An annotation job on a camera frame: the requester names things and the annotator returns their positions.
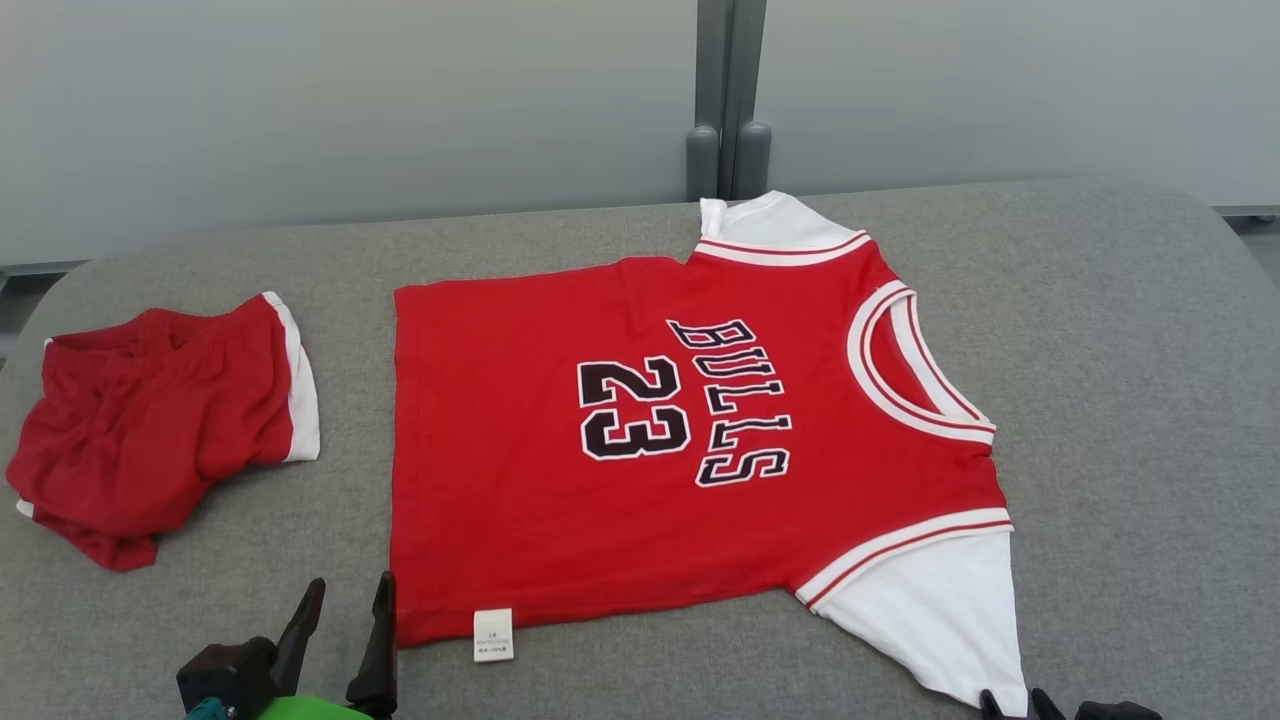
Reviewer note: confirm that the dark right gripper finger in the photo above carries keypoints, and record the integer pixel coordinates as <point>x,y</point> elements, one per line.
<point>1047,708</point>
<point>994,708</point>

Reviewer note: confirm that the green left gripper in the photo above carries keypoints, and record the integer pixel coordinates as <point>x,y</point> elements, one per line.
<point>310,710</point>

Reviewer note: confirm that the red Bulls 23 jersey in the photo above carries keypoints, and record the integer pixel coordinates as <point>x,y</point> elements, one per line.
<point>500,480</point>

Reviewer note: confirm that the red shorts with white stripe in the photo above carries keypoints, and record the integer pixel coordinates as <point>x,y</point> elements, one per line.
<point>150,430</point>

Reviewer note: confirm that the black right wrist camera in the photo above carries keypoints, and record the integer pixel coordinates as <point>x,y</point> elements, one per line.
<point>1115,711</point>

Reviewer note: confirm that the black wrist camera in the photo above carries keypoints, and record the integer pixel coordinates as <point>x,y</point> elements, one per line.
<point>225,675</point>
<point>1115,711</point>

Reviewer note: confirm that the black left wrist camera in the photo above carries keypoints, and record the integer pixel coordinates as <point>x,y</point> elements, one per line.
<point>225,675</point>

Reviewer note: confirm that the grey partition post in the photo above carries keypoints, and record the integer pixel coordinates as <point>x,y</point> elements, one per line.
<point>730,90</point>

